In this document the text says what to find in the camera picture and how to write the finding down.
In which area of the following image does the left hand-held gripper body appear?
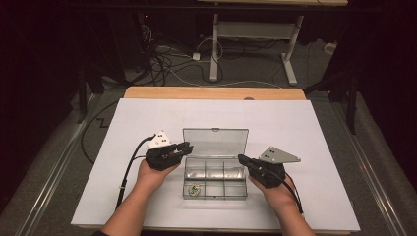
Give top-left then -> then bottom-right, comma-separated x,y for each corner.
145,130 -> 185,172

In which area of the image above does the person's left hand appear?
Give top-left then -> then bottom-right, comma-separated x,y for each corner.
135,158 -> 182,195

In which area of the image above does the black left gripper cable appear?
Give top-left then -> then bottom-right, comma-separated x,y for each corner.
114,134 -> 157,209

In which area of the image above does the black floor cable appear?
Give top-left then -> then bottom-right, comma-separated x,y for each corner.
80,99 -> 121,165

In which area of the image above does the tangle of floor cables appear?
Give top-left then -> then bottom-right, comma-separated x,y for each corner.
139,13 -> 224,88

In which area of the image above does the clear plastic compartment box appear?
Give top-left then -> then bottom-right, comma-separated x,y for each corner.
181,127 -> 251,202

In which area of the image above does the long white floor cable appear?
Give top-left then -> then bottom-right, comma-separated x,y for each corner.
168,68 -> 283,89

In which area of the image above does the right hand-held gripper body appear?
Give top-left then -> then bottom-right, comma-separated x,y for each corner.
250,146 -> 302,190

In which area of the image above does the white metal desk frame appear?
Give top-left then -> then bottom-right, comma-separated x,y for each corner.
196,0 -> 349,87

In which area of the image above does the black metal stand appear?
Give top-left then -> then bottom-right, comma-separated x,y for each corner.
303,70 -> 359,136
76,61 -> 106,125

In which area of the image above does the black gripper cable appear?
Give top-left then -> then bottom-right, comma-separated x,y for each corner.
114,134 -> 157,209
277,170 -> 305,216

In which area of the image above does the wooden table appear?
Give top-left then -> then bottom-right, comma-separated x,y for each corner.
78,86 -> 352,236

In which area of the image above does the aluminium rail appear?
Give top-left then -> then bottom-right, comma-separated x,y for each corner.
329,100 -> 408,236
13,92 -> 103,236

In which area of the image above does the person's right hand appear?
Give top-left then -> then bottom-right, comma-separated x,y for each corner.
247,174 -> 297,212

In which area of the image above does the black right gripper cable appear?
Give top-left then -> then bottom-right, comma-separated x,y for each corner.
277,170 -> 305,216

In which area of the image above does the white board sheet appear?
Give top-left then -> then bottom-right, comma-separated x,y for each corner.
70,97 -> 362,233

